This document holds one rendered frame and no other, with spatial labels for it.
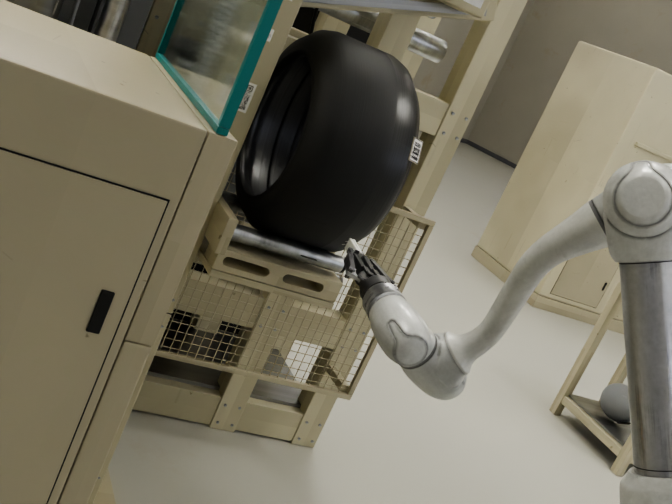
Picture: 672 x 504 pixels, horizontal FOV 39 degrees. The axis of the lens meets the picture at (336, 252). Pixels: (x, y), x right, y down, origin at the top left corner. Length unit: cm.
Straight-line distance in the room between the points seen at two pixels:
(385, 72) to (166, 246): 103
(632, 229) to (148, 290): 81
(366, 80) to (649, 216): 90
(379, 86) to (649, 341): 96
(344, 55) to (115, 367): 107
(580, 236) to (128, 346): 89
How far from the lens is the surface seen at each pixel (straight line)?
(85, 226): 146
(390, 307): 198
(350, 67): 231
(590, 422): 509
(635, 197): 166
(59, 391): 159
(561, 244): 190
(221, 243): 231
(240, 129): 235
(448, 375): 205
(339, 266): 248
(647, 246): 170
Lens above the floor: 153
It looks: 14 degrees down
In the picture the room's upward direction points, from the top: 25 degrees clockwise
